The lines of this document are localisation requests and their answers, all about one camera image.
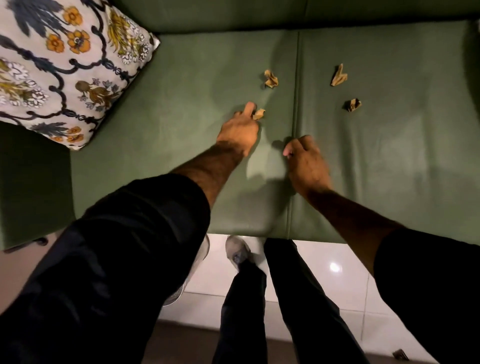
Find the person's left hand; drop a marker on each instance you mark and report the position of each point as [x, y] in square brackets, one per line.
[239, 131]

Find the person's right hand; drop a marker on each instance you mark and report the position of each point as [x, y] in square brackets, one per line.
[307, 167]

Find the person's left fingers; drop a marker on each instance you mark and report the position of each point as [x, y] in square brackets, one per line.
[249, 109]

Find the person's right thumb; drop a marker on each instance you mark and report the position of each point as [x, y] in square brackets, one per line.
[289, 148]

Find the person's right forearm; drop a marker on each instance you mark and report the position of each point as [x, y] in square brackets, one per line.
[352, 221]

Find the person's left forearm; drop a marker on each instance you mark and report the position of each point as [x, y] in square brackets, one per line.
[210, 170]

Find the crumpled brown paper piece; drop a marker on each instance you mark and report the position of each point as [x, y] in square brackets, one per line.
[270, 79]
[353, 104]
[339, 77]
[259, 114]

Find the green leather sofa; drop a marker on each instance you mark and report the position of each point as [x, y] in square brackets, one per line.
[393, 157]

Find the grey shoe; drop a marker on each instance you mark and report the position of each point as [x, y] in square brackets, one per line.
[189, 275]
[237, 252]

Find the black trousers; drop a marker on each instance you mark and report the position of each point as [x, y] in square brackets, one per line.
[300, 307]

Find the floral patterned cushion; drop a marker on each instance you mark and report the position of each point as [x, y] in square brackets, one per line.
[56, 71]

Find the black shirt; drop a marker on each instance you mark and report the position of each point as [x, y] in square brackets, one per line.
[112, 270]

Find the small dark floor object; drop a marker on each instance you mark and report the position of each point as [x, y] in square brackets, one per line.
[400, 354]

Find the dark sofa leg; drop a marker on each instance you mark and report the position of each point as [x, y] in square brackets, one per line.
[28, 244]

